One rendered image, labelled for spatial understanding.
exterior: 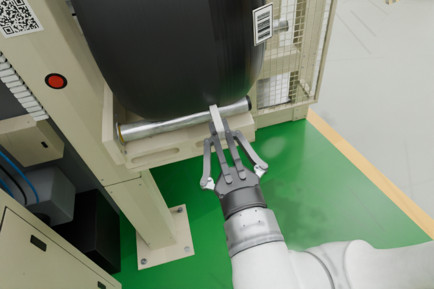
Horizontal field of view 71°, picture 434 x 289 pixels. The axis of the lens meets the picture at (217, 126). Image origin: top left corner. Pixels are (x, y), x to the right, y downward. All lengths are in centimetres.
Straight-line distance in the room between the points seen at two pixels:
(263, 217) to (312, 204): 119
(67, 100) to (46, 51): 14
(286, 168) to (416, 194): 65
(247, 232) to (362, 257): 18
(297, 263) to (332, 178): 130
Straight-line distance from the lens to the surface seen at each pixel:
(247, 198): 51
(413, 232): 175
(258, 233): 49
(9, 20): 73
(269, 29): 54
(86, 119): 86
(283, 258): 48
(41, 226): 105
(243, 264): 48
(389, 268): 53
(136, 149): 82
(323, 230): 163
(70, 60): 75
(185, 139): 80
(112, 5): 48
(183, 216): 165
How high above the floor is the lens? 147
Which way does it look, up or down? 48 degrees down
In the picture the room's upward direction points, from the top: 9 degrees counter-clockwise
